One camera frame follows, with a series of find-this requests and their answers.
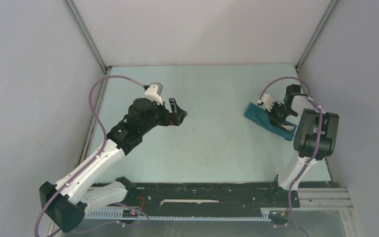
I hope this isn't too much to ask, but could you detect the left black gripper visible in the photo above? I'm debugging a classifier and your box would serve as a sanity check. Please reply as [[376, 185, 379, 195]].
[[140, 98, 187, 135]]

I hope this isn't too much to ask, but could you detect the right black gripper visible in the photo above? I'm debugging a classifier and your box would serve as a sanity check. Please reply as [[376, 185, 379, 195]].
[[264, 101, 296, 125]]

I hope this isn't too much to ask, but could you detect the teal cloth napkin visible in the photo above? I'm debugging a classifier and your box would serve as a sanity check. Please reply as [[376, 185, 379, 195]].
[[243, 103, 297, 141]]

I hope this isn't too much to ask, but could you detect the silver knife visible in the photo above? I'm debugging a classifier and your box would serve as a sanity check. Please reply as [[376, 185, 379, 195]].
[[282, 121, 296, 132]]

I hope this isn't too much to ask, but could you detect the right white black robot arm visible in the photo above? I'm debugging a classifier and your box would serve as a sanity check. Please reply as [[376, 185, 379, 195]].
[[258, 84, 340, 206]]

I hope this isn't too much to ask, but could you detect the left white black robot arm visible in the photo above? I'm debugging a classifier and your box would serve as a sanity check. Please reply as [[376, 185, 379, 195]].
[[39, 98, 188, 233]]

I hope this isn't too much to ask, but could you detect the grey slotted cable duct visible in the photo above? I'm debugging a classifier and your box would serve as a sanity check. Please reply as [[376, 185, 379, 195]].
[[85, 208, 271, 222]]

